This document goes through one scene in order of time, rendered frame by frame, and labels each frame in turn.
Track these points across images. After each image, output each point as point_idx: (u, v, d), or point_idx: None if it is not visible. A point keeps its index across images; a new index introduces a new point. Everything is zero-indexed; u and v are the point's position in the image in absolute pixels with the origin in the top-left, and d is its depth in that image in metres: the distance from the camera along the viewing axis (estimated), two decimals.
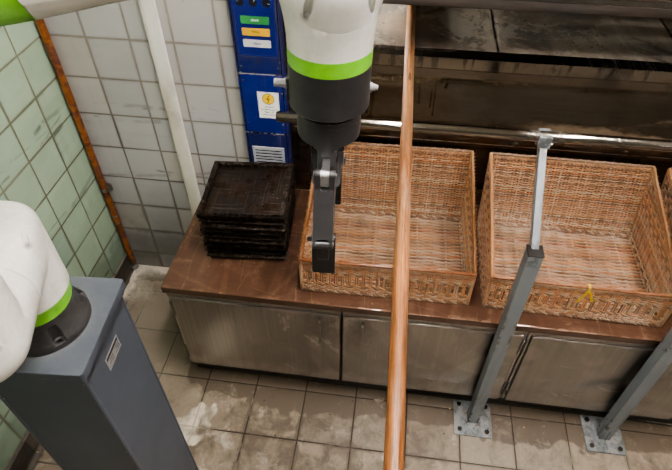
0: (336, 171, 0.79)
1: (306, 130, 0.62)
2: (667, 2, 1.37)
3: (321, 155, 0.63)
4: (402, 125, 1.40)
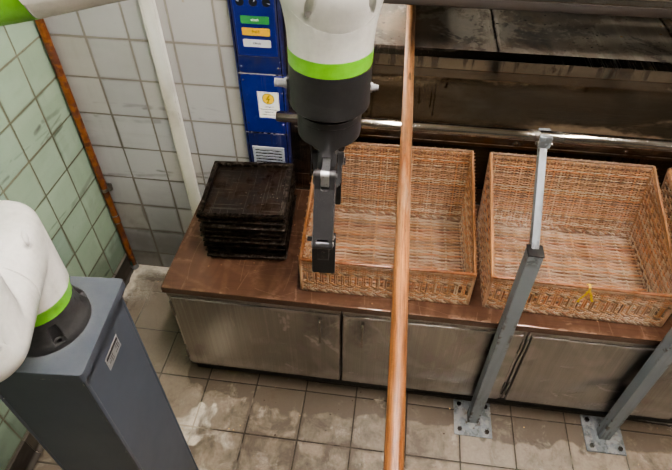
0: (336, 171, 0.79)
1: (306, 130, 0.62)
2: (667, 2, 1.37)
3: (321, 155, 0.63)
4: (402, 125, 1.40)
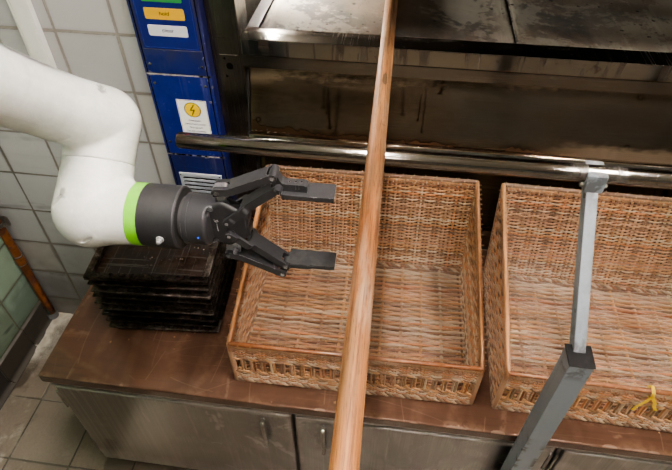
0: (292, 190, 0.72)
1: None
2: None
3: None
4: (367, 158, 0.87)
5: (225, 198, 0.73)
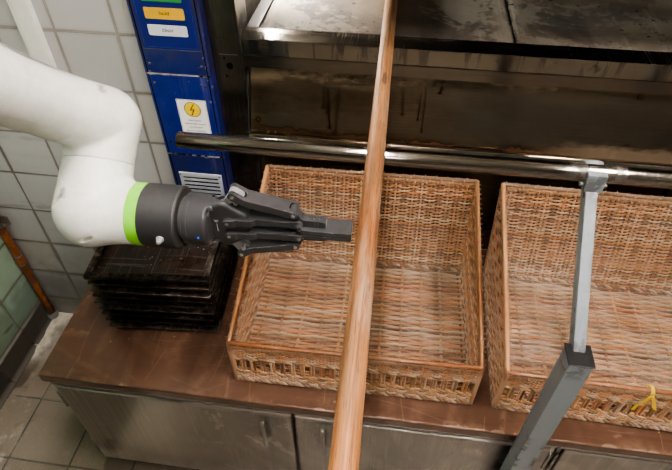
0: (311, 226, 0.76)
1: None
2: None
3: None
4: (367, 157, 0.87)
5: (236, 205, 0.74)
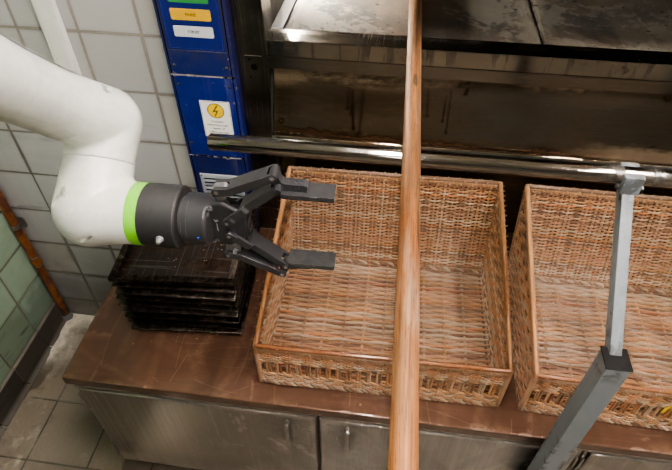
0: (292, 190, 0.72)
1: None
2: None
3: None
4: (403, 160, 0.87)
5: (225, 198, 0.73)
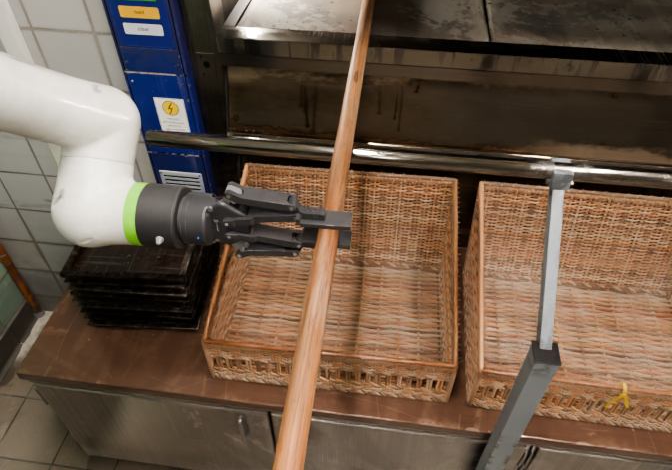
0: (310, 218, 0.75)
1: None
2: None
3: None
4: (333, 155, 0.88)
5: (234, 203, 0.74)
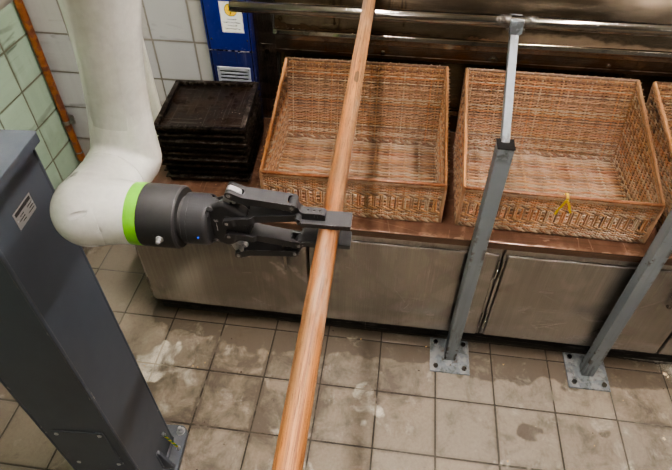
0: (310, 218, 0.75)
1: None
2: None
3: None
4: (334, 154, 0.88)
5: (234, 203, 0.74)
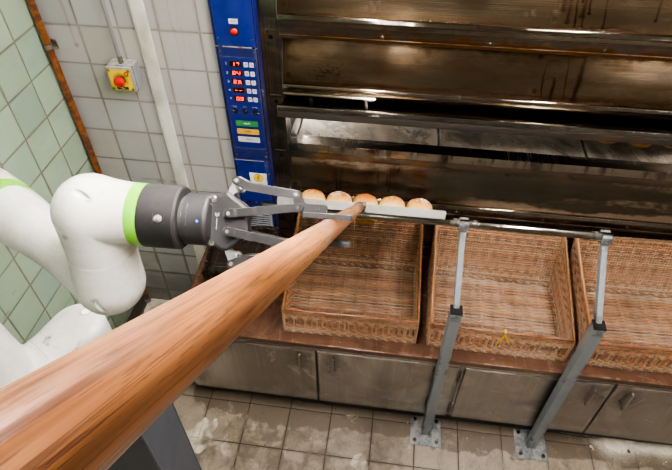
0: (312, 210, 0.76)
1: None
2: (552, 127, 1.85)
3: (217, 246, 0.79)
4: None
5: (240, 189, 0.76)
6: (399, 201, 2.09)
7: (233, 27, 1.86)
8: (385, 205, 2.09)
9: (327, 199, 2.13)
